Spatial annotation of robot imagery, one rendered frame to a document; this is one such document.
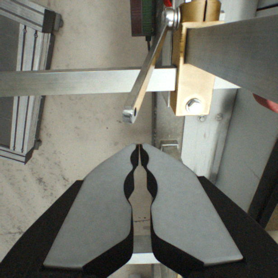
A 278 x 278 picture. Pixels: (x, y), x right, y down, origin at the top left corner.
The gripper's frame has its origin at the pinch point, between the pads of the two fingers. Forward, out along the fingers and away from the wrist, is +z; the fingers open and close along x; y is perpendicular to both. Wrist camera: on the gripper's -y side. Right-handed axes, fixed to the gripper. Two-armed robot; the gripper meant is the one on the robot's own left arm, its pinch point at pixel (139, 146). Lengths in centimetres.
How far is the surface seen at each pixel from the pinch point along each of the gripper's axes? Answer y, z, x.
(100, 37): -8, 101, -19
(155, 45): -6.0, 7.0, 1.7
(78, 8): -21, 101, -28
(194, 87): -0.6, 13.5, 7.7
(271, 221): 27.2, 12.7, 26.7
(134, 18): -10.1, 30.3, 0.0
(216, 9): -9.2, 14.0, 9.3
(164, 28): -7.5, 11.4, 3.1
